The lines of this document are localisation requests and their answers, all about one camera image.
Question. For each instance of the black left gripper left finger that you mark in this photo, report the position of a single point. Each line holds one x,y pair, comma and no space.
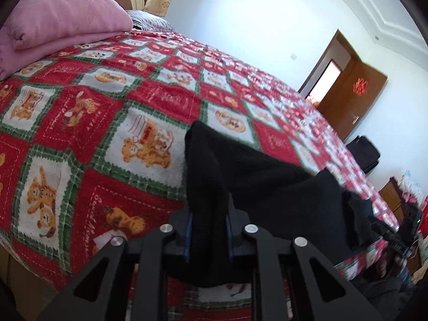
120,271

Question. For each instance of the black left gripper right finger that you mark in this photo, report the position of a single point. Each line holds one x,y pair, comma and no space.
292,279

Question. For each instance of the black pants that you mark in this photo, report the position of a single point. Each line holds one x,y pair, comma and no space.
278,196

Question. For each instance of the person's right hand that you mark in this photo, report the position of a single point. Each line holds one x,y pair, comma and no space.
391,264

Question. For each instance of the floral bag on nightstand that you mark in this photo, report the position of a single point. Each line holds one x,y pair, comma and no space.
412,192

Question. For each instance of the wooden nightstand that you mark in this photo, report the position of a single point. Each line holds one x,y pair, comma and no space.
392,196

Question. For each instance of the black suitcase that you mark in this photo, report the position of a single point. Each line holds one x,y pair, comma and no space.
365,153

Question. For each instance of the red teddy bear bedspread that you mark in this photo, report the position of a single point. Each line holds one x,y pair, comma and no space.
93,146

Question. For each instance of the brown wooden door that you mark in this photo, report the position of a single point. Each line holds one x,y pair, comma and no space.
341,108

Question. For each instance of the red door decoration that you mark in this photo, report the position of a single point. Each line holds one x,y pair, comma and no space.
360,87

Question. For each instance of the striped pillow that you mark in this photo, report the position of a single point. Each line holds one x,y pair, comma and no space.
146,21

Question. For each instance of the pink folded quilt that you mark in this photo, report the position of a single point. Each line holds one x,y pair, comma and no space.
37,28

